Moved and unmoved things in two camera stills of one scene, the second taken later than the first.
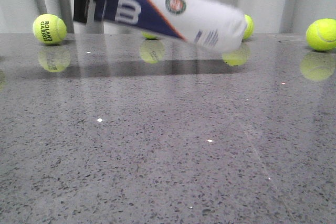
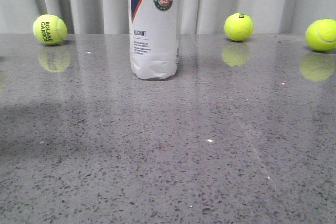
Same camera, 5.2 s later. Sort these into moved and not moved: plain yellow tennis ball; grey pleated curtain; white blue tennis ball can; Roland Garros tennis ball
Moved: white blue tennis ball can
Not moved: grey pleated curtain; Roland Garros tennis ball; plain yellow tennis ball
